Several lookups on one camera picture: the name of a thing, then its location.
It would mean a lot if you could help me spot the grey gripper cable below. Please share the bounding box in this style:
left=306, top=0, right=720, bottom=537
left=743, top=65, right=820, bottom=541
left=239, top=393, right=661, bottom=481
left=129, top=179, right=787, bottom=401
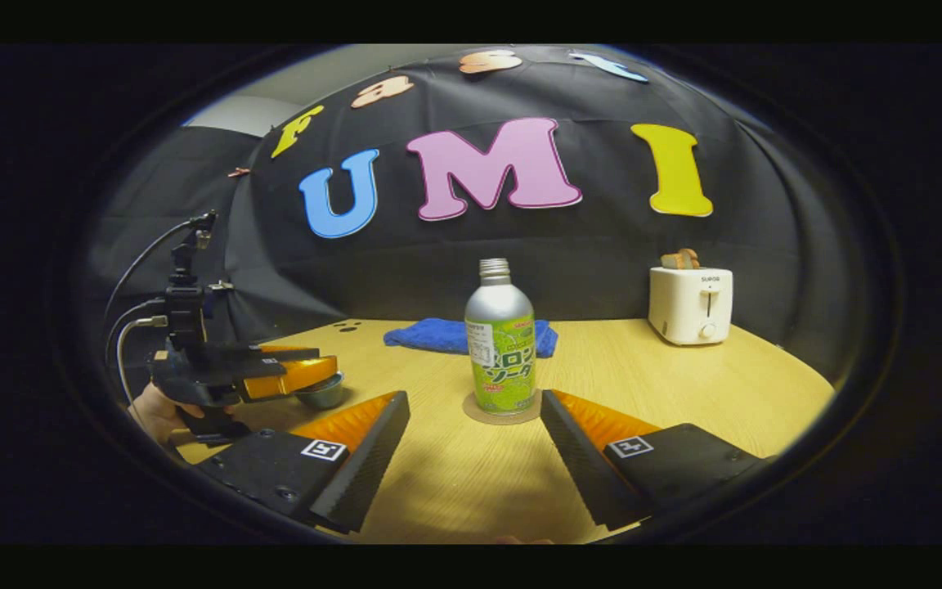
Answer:
left=115, top=316, right=171, bottom=403

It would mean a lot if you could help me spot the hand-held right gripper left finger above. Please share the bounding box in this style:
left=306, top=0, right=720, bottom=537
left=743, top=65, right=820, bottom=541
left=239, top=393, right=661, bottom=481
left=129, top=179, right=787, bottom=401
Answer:
left=193, top=390, right=411, bottom=534

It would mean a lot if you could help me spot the white toaster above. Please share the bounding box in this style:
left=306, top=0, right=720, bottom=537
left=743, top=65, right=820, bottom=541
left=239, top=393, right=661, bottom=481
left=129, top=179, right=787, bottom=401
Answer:
left=648, top=267, right=734, bottom=346

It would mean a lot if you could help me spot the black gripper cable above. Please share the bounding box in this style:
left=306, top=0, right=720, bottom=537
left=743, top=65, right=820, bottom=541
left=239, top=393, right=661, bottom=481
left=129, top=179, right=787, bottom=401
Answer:
left=105, top=298, right=168, bottom=365

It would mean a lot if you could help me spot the silver green water bottle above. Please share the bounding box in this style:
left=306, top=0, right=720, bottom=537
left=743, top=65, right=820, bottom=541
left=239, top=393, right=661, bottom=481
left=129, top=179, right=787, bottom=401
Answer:
left=464, top=259, right=537, bottom=416

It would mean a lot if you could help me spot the round brown coaster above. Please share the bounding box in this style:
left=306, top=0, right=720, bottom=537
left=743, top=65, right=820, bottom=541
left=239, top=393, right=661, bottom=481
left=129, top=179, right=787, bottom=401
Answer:
left=462, top=391, right=543, bottom=426

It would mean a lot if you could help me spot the white and teal teacup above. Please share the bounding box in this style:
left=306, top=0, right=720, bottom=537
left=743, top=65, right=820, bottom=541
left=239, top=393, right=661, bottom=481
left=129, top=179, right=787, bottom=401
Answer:
left=294, top=372, right=347, bottom=411

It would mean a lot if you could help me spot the blue towel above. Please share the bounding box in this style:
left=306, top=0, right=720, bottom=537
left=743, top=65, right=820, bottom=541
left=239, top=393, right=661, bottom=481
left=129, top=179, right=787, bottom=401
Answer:
left=383, top=317, right=558, bottom=359

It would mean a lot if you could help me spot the thin black cable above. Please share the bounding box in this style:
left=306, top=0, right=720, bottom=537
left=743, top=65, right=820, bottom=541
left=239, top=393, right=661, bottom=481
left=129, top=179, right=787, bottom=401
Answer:
left=103, top=217, right=194, bottom=324

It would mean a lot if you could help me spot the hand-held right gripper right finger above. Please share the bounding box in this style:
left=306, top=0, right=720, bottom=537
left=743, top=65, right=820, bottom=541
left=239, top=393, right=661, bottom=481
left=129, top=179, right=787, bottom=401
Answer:
left=540, top=389, right=770, bottom=531

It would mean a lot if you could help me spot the black backdrop cloth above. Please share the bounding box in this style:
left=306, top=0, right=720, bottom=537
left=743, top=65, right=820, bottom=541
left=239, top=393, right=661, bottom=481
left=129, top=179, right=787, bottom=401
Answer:
left=83, top=45, right=872, bottom=385

